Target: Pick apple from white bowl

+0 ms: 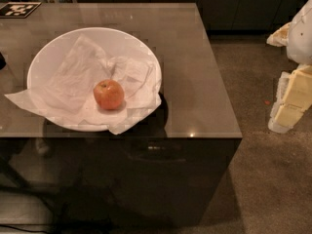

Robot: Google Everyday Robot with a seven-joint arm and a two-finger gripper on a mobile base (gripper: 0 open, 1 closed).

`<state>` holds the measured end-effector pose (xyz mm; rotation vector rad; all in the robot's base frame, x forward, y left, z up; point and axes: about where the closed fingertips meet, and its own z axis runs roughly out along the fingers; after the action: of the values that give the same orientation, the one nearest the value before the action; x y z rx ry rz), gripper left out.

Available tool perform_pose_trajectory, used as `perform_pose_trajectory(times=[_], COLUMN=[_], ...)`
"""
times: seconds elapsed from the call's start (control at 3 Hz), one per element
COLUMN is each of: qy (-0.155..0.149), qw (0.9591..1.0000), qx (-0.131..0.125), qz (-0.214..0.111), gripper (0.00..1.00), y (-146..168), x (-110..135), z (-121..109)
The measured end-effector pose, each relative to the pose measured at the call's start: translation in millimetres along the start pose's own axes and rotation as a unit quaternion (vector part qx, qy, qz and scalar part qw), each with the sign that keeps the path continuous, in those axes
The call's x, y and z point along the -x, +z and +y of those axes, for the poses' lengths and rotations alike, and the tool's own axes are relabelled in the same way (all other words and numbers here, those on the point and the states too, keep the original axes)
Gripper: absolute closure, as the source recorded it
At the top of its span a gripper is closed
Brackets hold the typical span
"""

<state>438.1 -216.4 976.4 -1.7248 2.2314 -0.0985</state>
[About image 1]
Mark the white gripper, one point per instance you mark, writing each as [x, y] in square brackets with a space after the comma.
[300, 36]

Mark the red apple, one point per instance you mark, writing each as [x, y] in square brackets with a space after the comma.
[108, 94]

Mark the white bowl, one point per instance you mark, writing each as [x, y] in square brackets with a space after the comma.
[91, 43]

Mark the small orange floor crumb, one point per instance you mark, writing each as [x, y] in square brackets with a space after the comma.
[267, 102]

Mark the dark table cabinet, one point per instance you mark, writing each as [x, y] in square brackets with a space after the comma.
[164, 172]

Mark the white crumpled paper sheet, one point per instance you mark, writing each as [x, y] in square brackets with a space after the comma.
[74, 82]

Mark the black white marker tag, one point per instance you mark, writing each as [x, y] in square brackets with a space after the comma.
[18, 10]

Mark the black object at left edge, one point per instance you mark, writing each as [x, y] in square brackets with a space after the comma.
[2, 61]

